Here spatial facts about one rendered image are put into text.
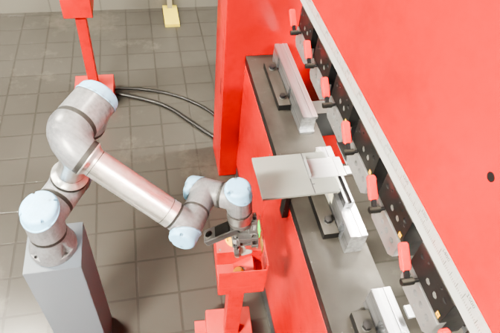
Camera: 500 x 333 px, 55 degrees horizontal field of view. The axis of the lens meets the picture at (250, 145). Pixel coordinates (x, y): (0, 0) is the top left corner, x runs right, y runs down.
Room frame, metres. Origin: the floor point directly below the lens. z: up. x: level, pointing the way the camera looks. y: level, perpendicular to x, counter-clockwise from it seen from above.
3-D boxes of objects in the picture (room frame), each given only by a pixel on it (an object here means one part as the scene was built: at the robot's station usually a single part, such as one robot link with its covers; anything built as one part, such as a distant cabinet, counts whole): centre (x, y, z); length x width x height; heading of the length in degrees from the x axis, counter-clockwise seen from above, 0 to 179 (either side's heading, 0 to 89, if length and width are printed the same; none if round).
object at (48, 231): (0.82, 0.61, 0.94); 0.13 x 0.12 x 0.14; 168
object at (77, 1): (2.43, 1.08, 0.41); 0.25 x 0.20 x 0.83; 106
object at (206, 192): (0.83, 0.12, 1.13); 0.11 x 0.11 x 0.08; 78
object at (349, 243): (1.05, -0.32, 0.92); 0.39 x 0.06 x 0.10; 16
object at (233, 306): (0.88, -0.01, 0.39); 0.06 x 0.06 x 0.54; 12
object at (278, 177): (1.06, -0.16, 1.00); 0.26 x 0.18 x 0.01; 106
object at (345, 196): (1.06, -0.32, 0.98); 0.20 x 0.03 x 0.03; 16
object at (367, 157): (0.93, -0.35, 1.26); 0.15 x 0.09 x 0.17; 16
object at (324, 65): (1.32, -0.24, 1.26); 0.15 x 0.09 x 0.17; 16
